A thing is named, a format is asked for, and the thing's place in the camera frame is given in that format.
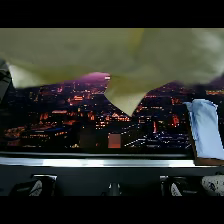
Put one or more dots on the olive green garment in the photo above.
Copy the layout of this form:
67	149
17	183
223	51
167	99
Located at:
100	50

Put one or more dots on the light blue garment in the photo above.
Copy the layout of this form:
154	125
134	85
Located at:
206	128

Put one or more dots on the silver frame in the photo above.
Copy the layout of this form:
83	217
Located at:
100	162

